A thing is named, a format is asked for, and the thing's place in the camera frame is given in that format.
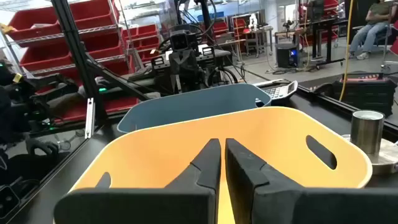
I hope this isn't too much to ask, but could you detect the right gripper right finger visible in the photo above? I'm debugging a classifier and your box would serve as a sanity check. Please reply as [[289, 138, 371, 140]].
[[225, 138, 398, 224]]

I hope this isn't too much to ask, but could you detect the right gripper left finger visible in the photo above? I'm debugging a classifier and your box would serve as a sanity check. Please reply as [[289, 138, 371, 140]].
[[53, 138, 222, 224]]

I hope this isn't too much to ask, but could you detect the blue plastic bin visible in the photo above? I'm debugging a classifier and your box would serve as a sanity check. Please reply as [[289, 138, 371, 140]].
[[117, 83, 272, 134]]

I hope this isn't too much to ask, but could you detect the grey desk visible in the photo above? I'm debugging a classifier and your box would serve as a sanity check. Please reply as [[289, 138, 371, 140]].
[[192, 43, 233, 60]]

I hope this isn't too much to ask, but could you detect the small red storage bin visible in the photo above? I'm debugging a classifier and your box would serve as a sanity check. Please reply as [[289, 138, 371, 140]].
[[126, 36, 161, 50], [138, 49, 160, 62], [136, 24, 159, 37]]

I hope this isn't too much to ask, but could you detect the red plastic storage bin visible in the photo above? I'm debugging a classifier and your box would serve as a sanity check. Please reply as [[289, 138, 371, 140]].
[[7, 6, 62, 41], [20, 42, 75, 73], [213, 20, 229, 35], [55, 104, 91, 124], [104, 96, 140, 115], [99, 55, 136, 77], [82, 32, 125, 59], [70, 0, 121, 31], [233, 18, 248, 35]]

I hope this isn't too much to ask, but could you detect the yellow plastic bin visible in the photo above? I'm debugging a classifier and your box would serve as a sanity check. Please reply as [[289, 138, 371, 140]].
[[68, 106, 373, 224]]

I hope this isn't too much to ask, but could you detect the white figure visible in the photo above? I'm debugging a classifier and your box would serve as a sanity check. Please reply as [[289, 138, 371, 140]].
[[248, 13, 259, 30]]

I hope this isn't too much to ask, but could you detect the grey work table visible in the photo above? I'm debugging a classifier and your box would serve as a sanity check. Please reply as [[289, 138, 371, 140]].
[[244, 26, 274, 57]]

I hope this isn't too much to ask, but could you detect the white desk calculator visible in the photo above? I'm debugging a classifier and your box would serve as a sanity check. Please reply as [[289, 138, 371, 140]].
[[253, 79, 299, 105]]

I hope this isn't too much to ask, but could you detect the black computer tower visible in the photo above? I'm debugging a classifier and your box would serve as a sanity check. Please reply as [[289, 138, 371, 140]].
[[275, 43, 301, 68]]

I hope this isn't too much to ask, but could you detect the stainless steel cup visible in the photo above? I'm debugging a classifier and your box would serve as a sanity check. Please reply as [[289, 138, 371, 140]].
[[341, 110, 398, 175]]

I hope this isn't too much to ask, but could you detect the black crate with red lid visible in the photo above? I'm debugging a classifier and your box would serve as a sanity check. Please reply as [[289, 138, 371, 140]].
[[331, 73, 398, 118]]

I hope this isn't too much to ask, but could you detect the black standing desk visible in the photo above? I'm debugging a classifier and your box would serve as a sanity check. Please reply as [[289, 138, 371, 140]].
[[298, 17, 349, 68]]

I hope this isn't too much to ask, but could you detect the person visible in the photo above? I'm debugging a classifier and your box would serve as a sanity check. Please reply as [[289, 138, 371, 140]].
[[348, 0, 398, 60]]

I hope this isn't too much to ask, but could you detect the black cable loop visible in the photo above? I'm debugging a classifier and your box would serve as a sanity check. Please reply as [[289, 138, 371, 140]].
[[207, 66, 239, 87]]

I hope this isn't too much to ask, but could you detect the metal wire shelf rack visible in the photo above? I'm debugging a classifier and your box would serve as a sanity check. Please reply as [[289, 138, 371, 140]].
[[0, 0, 139, 125]]

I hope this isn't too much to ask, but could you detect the silver frame bracket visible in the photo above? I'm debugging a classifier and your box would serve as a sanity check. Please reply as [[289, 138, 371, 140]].
[[85, 97, 95, 139]]

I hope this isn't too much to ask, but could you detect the yellow cable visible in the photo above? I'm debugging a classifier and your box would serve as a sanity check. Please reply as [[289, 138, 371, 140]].
[[338, 0, 355, 102]]

